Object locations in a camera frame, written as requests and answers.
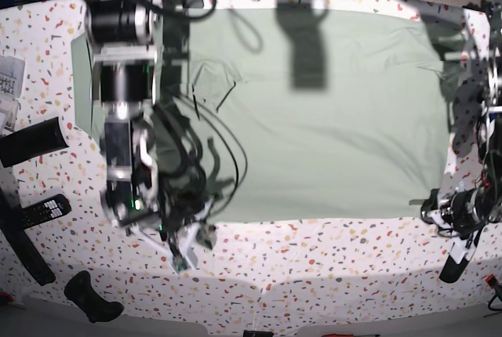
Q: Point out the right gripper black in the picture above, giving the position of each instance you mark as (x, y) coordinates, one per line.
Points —
(182, 207)

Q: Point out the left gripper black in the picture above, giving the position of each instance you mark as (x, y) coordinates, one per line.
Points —
(464, 212)

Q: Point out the light green T-shirt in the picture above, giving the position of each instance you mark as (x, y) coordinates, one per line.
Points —
(304, 113)

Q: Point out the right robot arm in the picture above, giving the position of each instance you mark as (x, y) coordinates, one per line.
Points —
(151, 181)

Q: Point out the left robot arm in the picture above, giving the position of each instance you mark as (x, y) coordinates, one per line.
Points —
(477, 102)

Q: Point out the black curved pad right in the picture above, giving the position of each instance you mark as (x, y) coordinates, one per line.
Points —
(452, 271)

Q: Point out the red connector bottom right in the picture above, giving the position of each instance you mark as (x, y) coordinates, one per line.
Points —
(491, 280)

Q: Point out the black game controller grip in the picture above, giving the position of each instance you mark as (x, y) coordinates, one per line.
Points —
(79, 290)

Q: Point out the black remote control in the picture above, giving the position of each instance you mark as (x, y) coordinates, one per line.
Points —
(44, 211)

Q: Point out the black small tool bottom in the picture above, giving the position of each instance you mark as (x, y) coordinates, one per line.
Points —
(252, 333)

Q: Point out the long black bar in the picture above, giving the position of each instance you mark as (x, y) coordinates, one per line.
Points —
(23, 247)

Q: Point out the small clear plastic container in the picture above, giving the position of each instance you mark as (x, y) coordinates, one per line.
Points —
(8, 108)

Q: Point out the red object bottom left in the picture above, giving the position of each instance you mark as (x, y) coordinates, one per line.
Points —
(6, 298)

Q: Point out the clear plastic parts box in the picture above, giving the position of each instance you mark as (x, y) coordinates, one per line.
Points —
(11, 76)

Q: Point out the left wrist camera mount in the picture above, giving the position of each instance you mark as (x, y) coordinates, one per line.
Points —
(464, 243)

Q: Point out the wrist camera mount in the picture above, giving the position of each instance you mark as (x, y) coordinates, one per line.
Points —
(464, 243)
(175, 239)

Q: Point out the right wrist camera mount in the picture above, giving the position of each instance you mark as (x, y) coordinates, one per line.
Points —
(175, 239)

